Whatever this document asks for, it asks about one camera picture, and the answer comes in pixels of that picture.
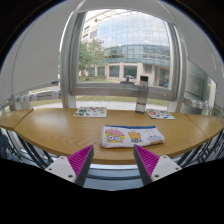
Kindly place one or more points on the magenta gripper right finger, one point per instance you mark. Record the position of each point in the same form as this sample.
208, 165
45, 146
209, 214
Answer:
153, 167

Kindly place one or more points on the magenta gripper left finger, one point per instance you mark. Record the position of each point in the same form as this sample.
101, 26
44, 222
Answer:
73, 168

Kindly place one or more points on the white cartoon print towel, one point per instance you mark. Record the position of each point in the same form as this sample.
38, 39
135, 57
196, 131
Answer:
128, 136

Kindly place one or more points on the right colourful sticker sheet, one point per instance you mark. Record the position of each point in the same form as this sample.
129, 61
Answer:
159, 114

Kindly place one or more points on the colourful sticker sheet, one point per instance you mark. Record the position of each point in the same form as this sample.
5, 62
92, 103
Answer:
159, 114
91, 112

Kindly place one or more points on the left colourful sticker sheet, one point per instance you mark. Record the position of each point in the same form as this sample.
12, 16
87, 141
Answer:
91, 112

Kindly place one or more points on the clear water bottle black cap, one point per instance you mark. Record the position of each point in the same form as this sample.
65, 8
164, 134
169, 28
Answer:
142, 95

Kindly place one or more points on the green tree outside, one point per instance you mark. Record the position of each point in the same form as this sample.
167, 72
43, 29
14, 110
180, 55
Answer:
91, 54

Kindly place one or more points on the glass office building outside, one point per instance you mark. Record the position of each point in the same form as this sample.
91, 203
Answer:
135, 44

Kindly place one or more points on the white window frame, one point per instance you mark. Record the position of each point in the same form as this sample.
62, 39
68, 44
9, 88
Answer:
70, 46

